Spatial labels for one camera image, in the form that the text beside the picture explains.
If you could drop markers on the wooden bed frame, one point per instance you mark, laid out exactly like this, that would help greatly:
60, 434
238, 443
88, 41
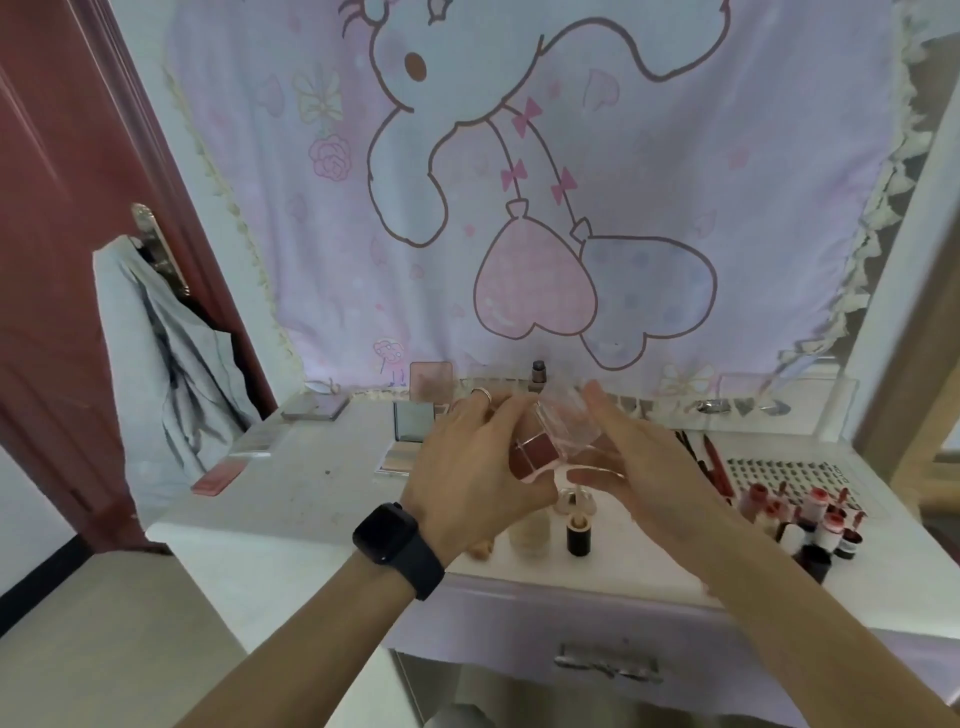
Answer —
915, 375

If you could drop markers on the silver square palette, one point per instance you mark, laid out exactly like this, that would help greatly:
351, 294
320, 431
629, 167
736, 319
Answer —
570, 420

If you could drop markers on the person's right forearm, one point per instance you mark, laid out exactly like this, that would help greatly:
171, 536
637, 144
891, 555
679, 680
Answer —
825, 622

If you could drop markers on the navy cosmetic tube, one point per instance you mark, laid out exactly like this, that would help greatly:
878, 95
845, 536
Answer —
814, 562

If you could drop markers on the black cap beige wand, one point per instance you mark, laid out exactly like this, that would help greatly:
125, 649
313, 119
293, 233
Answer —
578, 540

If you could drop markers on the pink cartoon cloth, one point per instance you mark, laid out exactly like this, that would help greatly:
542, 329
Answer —
300, 225

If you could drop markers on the person's left hand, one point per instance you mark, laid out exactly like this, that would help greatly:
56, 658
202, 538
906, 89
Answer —
465, 487

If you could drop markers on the small pale tube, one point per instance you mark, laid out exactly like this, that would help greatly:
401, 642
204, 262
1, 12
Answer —
829, 529

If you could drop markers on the silver oval metal fitting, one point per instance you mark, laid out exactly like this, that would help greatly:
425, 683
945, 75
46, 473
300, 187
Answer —
709, 406
772, 407

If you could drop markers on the false eyelash tray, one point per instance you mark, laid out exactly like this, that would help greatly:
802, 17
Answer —
795, 474

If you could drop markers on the pink blush compact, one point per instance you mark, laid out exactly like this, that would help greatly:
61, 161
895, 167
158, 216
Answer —
219, 477

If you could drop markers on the person's left forearm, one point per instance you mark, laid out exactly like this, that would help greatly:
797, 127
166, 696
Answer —
300, 660

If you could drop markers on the white dressing table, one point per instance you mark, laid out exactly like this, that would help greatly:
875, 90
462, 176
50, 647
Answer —
315, 510

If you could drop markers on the small grey square palette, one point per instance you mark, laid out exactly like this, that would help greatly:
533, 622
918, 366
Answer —
412, 424

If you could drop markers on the black smartwatch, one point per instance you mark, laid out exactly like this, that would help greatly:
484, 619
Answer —
397, 551

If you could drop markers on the clear dome bottle cap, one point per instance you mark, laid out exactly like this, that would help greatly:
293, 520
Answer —
585, 501

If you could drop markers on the dark square foundation bottle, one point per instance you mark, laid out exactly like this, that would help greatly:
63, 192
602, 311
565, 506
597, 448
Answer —
538, 375

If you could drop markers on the foundation bottle black cap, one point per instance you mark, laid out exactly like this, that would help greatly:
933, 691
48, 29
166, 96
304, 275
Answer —
531, 536

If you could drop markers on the white hanging garment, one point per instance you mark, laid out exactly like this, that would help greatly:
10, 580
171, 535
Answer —
150, 390

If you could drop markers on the large grey square palette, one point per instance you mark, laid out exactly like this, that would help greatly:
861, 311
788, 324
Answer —
315, 407

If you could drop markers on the dark red wooden door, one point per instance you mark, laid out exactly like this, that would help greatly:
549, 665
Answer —
45, 262

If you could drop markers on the person's right hand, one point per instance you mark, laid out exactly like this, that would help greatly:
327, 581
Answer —
667, 487

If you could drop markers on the red makeup pencil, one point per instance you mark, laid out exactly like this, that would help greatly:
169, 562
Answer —
716, 465

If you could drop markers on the brown blush palette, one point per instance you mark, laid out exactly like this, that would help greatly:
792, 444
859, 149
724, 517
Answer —
433, 382

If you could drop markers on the purple drawer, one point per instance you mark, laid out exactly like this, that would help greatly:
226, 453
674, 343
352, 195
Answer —
487, 637

